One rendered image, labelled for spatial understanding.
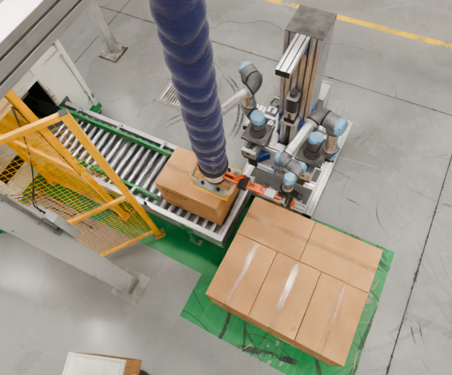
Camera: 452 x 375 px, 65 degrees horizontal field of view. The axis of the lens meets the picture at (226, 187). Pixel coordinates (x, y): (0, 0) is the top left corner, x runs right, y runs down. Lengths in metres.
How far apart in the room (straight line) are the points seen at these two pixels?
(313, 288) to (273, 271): 0.34
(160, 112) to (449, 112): 3.51
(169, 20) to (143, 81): 3.61
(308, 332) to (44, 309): 2.61
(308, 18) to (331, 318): 2.20
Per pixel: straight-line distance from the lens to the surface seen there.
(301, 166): 2.36
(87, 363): 2.81
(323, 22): 2.47
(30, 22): 1.06
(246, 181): 2.65
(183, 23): 1.57
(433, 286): 4.00
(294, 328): 3.06
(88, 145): 2.38
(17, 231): 2.19
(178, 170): 3.09
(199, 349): 3.63
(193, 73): 1.74
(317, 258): 3.18
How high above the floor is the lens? 3.59
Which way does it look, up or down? 64 degrees down
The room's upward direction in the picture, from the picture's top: 11 degrees counter-clockwise
